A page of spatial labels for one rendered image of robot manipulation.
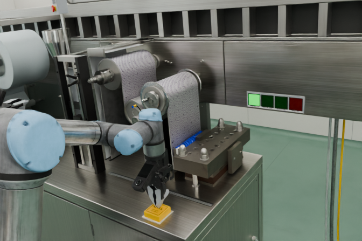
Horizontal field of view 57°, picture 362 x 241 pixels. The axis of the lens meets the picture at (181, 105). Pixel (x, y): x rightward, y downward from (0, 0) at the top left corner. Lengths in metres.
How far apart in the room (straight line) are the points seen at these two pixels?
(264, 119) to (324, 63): 2.86
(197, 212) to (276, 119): 2.99
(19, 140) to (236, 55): 1.04
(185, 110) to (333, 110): 0.59
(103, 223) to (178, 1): 1.03
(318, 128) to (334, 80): 2.66
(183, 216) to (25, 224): 0.63
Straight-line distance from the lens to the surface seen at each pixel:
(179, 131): 1.44
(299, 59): 1.40
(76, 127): 1.00
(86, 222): 1.59
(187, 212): 1.26
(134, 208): 1.32
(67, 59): 1.50
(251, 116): 4.24
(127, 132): 1.01
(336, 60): 1.37
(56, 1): 1.71
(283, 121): 4.12
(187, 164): 1.34
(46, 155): 0.72
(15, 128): 0.70
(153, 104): 1.35
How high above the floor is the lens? 1.63
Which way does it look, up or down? 18 degrees down
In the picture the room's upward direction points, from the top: 5 degrees counter-clockwise
